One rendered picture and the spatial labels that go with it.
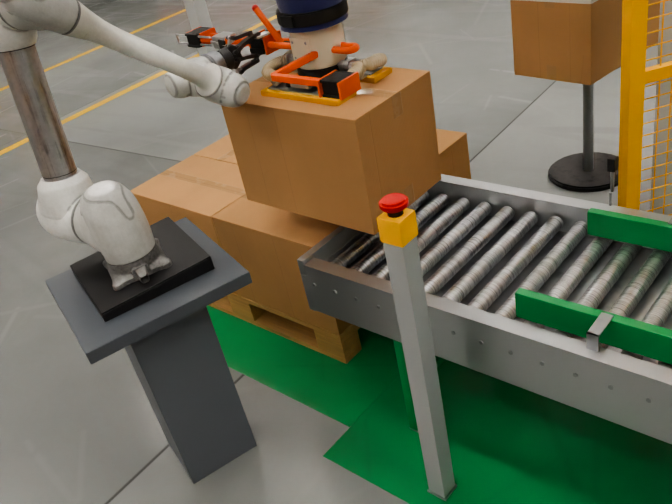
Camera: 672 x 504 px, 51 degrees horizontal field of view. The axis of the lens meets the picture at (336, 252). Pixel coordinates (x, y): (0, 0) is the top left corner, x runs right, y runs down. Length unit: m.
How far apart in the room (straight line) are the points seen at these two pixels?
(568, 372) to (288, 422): 1.13
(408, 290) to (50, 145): 1.10
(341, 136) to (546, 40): 1.46
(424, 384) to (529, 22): 1.93
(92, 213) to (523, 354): 1.23
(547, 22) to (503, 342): 1.76
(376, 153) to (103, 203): 0.81
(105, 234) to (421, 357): 0.94
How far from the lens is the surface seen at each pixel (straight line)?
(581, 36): 3.25
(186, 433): 2.42
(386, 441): 2.48
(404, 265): 1.70
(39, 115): 2.15
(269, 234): 2.65
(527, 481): 2.33
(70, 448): 2.94
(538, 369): 1.95
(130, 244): 2.08
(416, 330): 1.82
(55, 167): 2.19
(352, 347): 2.79
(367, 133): 2.13
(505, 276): 2.19
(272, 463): 2.52
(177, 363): 2.26
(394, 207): 1.63
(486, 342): 1.98
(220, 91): 2.17
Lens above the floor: 1.82
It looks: 32 degrees down
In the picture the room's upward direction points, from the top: 13 degrees counter-clockwise
